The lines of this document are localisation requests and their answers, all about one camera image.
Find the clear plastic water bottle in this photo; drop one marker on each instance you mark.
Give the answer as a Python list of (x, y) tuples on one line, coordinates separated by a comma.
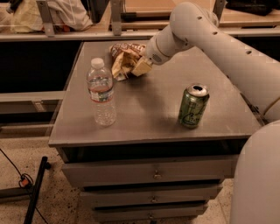
[(100, 86)]

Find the metal shelf rail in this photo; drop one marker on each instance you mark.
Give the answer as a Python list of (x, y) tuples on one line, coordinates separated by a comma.
[(232, 22)]

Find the wooden board on shelf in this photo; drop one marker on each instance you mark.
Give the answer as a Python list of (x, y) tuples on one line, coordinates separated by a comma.
[(145, 9)]

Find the grey drawer cabinet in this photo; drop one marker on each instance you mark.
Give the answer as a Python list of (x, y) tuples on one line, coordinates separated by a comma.
[(147, 165)]

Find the green soda can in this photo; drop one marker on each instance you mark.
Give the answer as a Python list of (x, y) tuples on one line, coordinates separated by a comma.
[(193, 105)]

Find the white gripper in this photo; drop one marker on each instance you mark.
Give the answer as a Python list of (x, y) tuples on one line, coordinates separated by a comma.
[(152, 52)]

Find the brown chip bag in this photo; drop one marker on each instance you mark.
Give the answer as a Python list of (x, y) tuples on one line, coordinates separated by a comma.
[(124, 58)]

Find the white cloth on shelf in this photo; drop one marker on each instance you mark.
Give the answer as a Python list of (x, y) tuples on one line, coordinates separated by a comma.
[(23, 16)]

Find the dark object top right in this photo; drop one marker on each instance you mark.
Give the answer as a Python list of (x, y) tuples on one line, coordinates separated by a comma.
[(256, 7)]

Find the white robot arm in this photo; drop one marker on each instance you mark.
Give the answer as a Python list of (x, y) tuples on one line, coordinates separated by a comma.
[(256, 194)]

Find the black stand leg left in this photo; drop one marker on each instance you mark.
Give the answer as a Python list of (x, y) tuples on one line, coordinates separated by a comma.
[(28, 189)]

